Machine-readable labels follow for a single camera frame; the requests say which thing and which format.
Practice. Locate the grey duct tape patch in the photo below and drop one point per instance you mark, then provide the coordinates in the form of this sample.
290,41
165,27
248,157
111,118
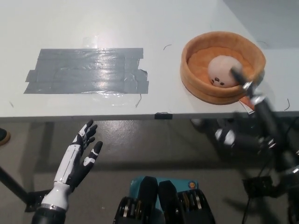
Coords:
88,70

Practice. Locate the dark shoe with tan sole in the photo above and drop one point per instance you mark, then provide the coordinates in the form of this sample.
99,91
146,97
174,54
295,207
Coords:
3,137

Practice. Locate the orange fabric tag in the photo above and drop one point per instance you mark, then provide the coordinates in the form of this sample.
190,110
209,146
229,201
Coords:
247,104

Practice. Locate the black table leg foot bracket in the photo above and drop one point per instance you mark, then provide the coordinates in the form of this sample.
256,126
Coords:
37,198

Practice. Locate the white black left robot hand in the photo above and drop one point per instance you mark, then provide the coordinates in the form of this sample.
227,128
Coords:
70,161

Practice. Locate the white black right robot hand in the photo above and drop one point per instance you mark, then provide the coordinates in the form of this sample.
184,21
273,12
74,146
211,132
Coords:
264,112

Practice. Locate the black table leg with bracket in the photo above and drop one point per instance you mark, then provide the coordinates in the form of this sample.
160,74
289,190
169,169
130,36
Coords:
259,186

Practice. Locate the black robot torso teal top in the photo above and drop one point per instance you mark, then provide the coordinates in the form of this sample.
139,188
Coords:
163,205

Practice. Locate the small black tape piece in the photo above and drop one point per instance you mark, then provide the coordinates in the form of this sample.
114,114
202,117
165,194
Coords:
163,115

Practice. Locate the orange soft round plate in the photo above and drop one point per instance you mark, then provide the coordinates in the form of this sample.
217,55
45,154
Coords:
205,91

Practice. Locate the white plush dumpling with face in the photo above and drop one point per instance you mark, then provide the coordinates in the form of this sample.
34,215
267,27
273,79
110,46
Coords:
222,70

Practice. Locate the black diagonal table leg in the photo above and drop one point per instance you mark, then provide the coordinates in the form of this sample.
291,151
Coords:
12,183

